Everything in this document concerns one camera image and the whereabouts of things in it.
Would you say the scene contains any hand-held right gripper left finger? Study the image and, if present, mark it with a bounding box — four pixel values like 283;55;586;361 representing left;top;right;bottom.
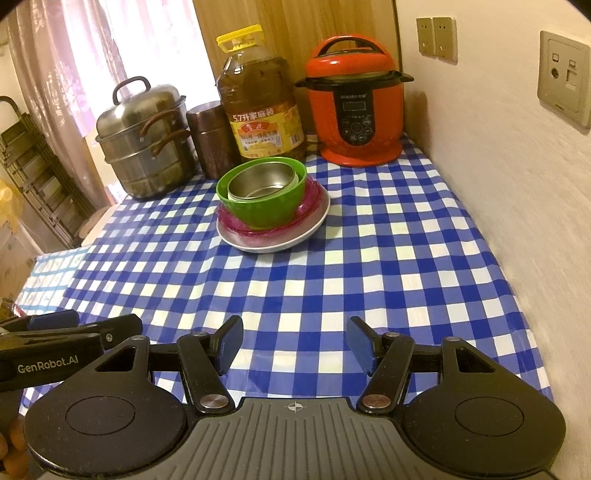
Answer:
96;316;244;413

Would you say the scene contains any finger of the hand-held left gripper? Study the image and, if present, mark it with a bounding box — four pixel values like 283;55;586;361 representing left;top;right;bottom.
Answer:
78;314;144;350
0;309;80;334

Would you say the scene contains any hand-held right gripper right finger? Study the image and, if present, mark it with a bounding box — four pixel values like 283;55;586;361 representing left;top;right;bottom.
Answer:
346;316;504;413

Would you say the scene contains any pink glass bowl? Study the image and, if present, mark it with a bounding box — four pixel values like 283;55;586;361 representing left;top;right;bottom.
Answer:
218;185;324;240

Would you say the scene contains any white ceramic plate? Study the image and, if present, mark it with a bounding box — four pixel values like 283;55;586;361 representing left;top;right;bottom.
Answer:
216;185;331;253

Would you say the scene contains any green plastic bowl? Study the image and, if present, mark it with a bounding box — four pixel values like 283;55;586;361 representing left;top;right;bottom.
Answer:
216;157;308;230

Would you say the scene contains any purple glass plate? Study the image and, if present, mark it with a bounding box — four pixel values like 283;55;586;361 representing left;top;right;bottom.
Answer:
216;178;327;234

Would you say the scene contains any stainless steel bowl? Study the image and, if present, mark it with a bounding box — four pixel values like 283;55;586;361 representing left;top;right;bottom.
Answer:
227;161;297;202

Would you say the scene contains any person's left hand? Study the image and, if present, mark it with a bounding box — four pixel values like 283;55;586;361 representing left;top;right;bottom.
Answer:
0;418;31;480

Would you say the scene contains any light blue patterned cloth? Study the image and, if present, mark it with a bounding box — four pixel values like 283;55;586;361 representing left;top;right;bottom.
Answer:
14;244;90;319

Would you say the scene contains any cardboard box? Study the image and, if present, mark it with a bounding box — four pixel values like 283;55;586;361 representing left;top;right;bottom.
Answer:
0;222;38;301

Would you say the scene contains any blue white checkered tablecloth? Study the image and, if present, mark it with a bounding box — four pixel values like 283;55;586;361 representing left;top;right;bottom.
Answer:
18;131;555;411

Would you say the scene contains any yellow plastic bag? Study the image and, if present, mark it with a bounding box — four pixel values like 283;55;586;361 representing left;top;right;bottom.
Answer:
0;179;24;234

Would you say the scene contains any dark folding rack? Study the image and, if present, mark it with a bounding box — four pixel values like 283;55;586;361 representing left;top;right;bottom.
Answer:
0;96;95;250

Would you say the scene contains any stainless steel steamer pot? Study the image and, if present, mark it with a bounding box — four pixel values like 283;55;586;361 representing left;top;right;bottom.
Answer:
95;76;197;200

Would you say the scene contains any copper metal canister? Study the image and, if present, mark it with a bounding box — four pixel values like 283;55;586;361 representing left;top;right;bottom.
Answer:
186;100;241;181

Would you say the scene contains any red electric pressure cooker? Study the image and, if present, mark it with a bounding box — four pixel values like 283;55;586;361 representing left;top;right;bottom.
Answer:
294;36;415;167

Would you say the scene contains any cooking oil bottle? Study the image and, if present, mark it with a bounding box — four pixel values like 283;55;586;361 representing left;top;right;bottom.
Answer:
216;25;306;163

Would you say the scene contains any pink curtain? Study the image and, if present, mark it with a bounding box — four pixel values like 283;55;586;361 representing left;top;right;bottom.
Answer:
7;0;218;204

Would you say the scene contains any wooden panel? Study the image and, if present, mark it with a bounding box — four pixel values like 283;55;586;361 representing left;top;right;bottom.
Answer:
191;0;402;139

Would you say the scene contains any small wall socket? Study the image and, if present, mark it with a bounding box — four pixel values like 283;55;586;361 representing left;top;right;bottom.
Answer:
416;17;435;55
431;17;459;63

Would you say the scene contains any large wall socket panel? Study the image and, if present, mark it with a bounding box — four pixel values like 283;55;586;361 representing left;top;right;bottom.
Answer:
537;30;591;128

